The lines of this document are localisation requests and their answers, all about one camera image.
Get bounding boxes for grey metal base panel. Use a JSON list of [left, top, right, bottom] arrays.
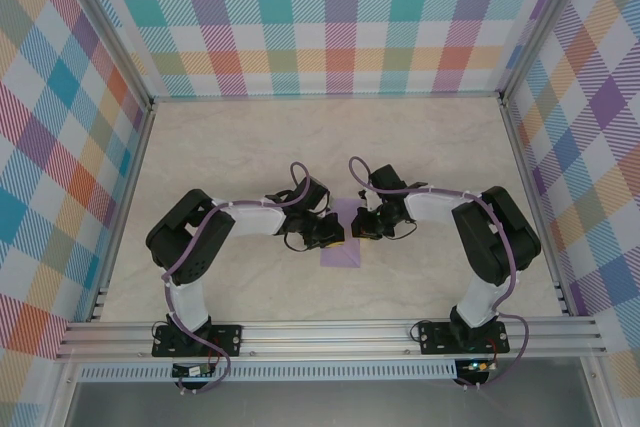
[[64, 379, 601, 427]]

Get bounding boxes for left gripper thin black cable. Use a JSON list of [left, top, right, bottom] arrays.
[[280, 230, 310, 253]]

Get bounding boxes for gripper thin black cable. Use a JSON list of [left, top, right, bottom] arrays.
[[280, 230, 310, 253], [382, 214, 420, 242]]

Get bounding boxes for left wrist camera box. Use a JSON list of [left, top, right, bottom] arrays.
[[293, 177, 332, 214]]

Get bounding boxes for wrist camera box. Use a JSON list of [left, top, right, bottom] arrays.
[[293, 177, 332, 214], [367, 163, 407, 194]]

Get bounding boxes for right gripper thin black cable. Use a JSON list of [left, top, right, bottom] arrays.
[[382, 214, 420, 242]]

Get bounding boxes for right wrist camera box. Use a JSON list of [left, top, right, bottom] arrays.
[[367, 163, 407, 194]]

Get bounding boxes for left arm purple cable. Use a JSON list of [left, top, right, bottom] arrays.
[[162, 161, 314, 395]]

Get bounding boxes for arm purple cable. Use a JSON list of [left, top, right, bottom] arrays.
[[162, 161, 314, 395], [348, 155, 532, 391]]

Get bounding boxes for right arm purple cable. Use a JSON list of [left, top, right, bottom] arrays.
[[348, 155, 532, 391]]

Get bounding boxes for long aluminium mounting rail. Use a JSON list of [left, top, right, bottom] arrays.
[[54, 315, 609, 363]]

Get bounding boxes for thin black wire loop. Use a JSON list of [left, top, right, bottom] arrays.
[[409, 317, 451, 344]]

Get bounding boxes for perforated grey cable duct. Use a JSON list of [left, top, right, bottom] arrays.
[[74, 359, 459, 382]]

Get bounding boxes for aluminium frame bar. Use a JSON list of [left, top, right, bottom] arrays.
[[149, 90, 504, 101], [88, 99, 157, 324], [499, 96, 576, 317]]

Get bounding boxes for aluminium frame post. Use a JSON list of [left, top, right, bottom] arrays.
[[58, 0, 155, 111], [498, 0, 600, 106]]

